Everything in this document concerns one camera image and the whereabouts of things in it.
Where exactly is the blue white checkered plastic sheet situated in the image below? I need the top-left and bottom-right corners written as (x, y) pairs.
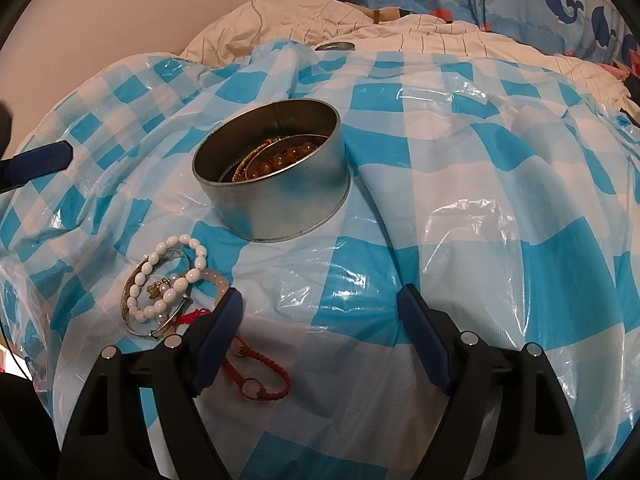
top-left (1, 40), bottom-right (639, 479)

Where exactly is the silver bangle with charm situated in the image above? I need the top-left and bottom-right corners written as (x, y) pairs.
top-left (120, 248), bottom-right (193, 339)

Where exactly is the red braided cord bracelet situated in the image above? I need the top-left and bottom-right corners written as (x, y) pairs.
top-left (174, 308), bottom-right (293, 402)

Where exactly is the white striped quilt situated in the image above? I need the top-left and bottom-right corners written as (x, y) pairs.
top-left (181, 0), bottom-right (639, 119)

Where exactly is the white bead bracelet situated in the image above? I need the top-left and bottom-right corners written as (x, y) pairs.
top-left (124, 233), bottom-right (208, 323)

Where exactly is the silver tin lid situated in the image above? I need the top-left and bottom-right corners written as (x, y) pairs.
top-left (314, 41), bottom-right (356, 52)

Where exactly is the brown wooden bead bracelet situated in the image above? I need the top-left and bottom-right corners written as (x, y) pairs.
top-left (232, 138), bottom-right (321, 182)

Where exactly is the round silver metal tin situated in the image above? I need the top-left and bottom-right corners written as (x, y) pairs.
top-left (192, 99), bottom-right (350, 242)

